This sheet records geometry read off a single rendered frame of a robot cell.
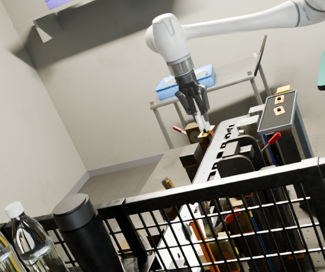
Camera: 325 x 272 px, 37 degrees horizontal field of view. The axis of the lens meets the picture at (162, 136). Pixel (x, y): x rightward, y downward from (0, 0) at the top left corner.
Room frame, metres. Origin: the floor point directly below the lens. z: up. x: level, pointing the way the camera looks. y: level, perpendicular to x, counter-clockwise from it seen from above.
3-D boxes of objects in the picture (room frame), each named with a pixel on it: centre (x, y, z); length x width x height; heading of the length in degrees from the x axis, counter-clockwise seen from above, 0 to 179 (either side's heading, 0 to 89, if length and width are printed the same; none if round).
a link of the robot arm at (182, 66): (1.73, -0.16, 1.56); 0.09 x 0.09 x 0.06
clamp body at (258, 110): (2.34, -0.51, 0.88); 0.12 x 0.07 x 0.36; 64
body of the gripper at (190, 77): (1.73, -0.16, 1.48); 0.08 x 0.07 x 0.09; 52
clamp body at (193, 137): (2.51, -0.17, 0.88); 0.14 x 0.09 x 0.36; 64
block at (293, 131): (1.95, -0.50, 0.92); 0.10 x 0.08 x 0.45; 154
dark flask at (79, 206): (0.80, 0.20, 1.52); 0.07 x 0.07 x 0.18
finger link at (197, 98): (1.72, -0.17, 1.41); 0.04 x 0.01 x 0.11; 142
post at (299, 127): (2.18, -0.61, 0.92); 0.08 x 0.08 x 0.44; 64
